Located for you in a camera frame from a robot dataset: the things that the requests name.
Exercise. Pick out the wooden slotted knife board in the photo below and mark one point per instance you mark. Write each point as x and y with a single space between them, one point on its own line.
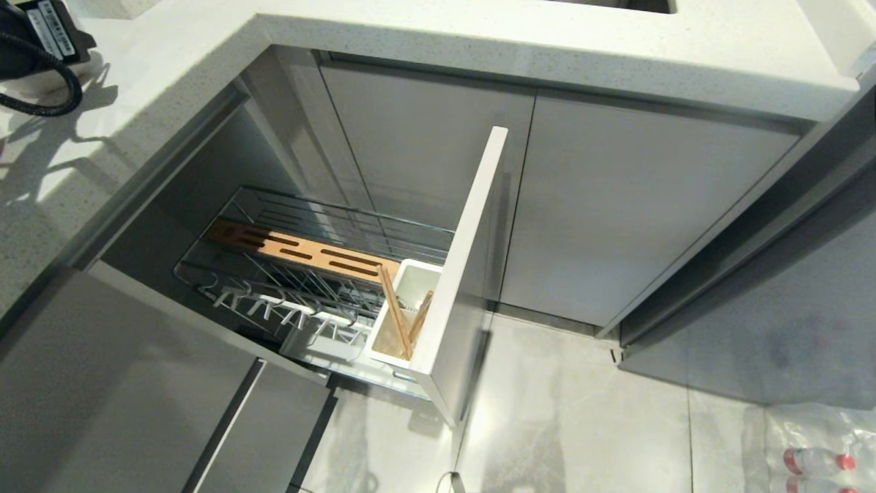
274 245

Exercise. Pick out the dark grey cabinet door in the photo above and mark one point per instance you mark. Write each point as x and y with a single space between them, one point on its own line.
773 308

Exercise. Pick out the white drawer front panel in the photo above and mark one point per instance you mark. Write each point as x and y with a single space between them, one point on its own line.
460 274

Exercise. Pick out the clear red-capped water bottle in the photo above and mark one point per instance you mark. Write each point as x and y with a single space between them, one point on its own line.
821 487
818 461

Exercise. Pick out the clear plastic bottle pack wrap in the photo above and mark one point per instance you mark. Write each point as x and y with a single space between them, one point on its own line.
807 428

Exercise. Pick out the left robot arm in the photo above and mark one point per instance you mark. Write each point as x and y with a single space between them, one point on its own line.
27 17

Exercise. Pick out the white utensil holder cup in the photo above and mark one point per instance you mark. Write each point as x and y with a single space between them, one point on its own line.
424 277

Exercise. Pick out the wooden chopstick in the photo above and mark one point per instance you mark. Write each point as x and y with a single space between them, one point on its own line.
421 316
395 311

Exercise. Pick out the white plastic drip tray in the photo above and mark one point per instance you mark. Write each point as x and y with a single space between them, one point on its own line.
321 346

